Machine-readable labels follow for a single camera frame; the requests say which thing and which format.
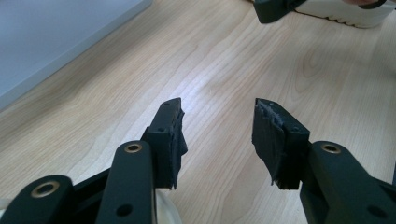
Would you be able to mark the cream clog shoe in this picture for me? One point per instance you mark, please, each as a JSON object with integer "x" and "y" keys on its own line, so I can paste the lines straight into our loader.
{"x": 342, "y": 15}

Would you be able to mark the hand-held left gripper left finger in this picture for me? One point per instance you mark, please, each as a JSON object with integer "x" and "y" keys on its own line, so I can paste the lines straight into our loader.
{"x": 165, "y": 140}

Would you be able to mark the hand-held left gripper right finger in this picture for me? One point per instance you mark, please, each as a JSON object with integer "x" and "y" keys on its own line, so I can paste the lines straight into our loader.
{"x": 280, "y": 146}

